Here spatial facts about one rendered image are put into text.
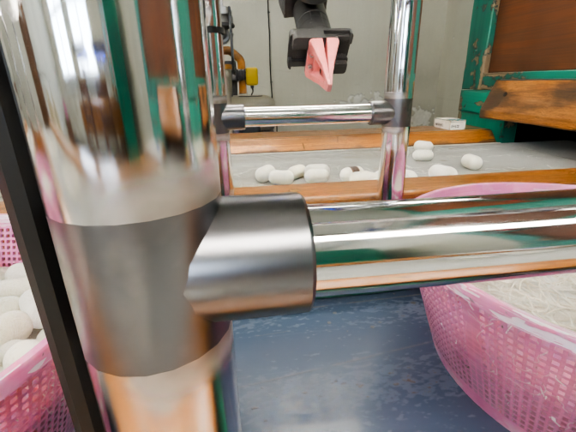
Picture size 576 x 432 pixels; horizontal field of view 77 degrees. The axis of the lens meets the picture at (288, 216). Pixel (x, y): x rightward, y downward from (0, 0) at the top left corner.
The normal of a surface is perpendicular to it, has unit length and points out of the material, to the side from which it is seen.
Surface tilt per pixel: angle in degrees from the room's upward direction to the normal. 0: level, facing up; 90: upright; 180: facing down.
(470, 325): 108
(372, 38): 90
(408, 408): 0
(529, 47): 90
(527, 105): 67
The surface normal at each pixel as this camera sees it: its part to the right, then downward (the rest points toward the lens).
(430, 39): 0.12, 0.35
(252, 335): -0.02, -0.94
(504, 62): -0.99, 0.07
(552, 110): -0.91, -0.31
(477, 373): -0.86, 0.44
